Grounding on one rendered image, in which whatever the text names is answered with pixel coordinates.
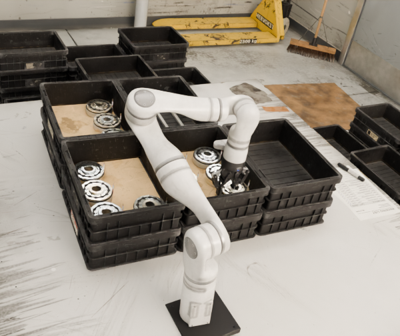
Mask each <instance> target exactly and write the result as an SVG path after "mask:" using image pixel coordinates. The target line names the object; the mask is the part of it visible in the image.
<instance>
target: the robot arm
mask: <svg viewBox="0 0 400 336"><path fill-rule="evenodd" d="M164 112H172V113H178V114H181V115H184V116H186V117H189V118H191V119H194V120H197V121H214V122H221V121H225V120H226V119H227V118H228V116H229V115H235V116H236V118H237V123H236V124H234V125H232V126H231V128H230V130H229V134H228V138H227V139H224V140H217V141H214V144H213V146H214V148H216V149H220V150H224V151H223V156H222V160H221V167H220V168H219V170H218V171H216V172H214V171H212V172H211V178H212V183H213V185H214V186H215V188H216V194H217V195H222V192H223V187H224V185H225V184H227V182H228V180H230V179H231V182H232V183H231V188H233V189H236V188H237V186H238V185H239V184H240V185H242V184H243V182H244V180H245V179H246V177H247V176H248V174H249V172H250V170H248V168H247V167H246V166H245V167H244V165H245V160H246V157H247V153H248V147H249V142H250V139H251V135H252V134H253V132H254V130H255V129H256V127H257V125H258V123H259V119H260V112H259V109H258V107H257V106H256V104H255V102H254V100H252V98H250V97H249V96H247V95H233V96H229V97H224V98H211V97H191V96H186V95H180V94H176V93H169V92H165V91H159V90H155V89H148V88H137V89H134V90H132V92H130V94H129V95H128V97H127V102H126V105H125V119H126V121H127V123H128V124H129V126H130V128H131V129H132V130H133V132H134V134H135V135H136V137H137V138H138V140H139V141H140V143H141V144H142V146H143V148H144V150H145V153H146V155H147V157H148V159H149V161H150V163H151V165H152V167H153V170H154V172H155V174H156V176H157V178H158V180H159V182H160V184H161V186H162V188H163V189H164V190H165V192H166V193H168V194H169V195H170V196H172V197H173V198H174V199H176V200H178V201H179V202H180V203H182V204H184V205H185V206H186V207H188V208H189V209H190V210H192V212H194V214H195V215H196V216H197V218H198V220H199V221H200V222H201V224H200V225H198V226H196V227H193V228H190V229H188V230H187V231H186V233H185V236H184V242H183V264H184V274H183V285H182V292H181V303H180V310H179V314H180V316H181V318H182V320H184V322H186V323H188V325H189V327H192V326H197V325H204V324H208V323H209V322H210V318H211V311H212V306H213V298H214V293H215V286H216V281H217V274H218V264H217V262H216V260H214V257H216V256H218V255H221V254H223V253H225V252H227V251H228V250H229V248H230V239H229V235H228V233H227V230H226V228H225V227H224V225H223V223H222V222H221V220H220V218H219V217H218V216H217V214H216V212H215V211H214V209H213V208H212V206H211V205H210V203H209V202H208V200H207V198H206V197H205V195H204V193H203V192H202V190H201V188H200V186H199V184H198V182H197V180H196V178H195V176H194V174H193V172H192V170H191V168H190V166H189V164H188V162H187V161H186V159H185V157H184V156H183V154H182V153H181V152H180V150H178V148H176V147H175V146H174V145H173V144H171V143H170V142H169V141H168V140H167V139H166V138H165V136H164V134H163V133H162V131H161V128H160V126H159V124H158V122H157V118H156V115H157V113H164ZM219 175H220V176H219ZM241 178H242V179H241ZM218 179H219V180H218Z"/></svg>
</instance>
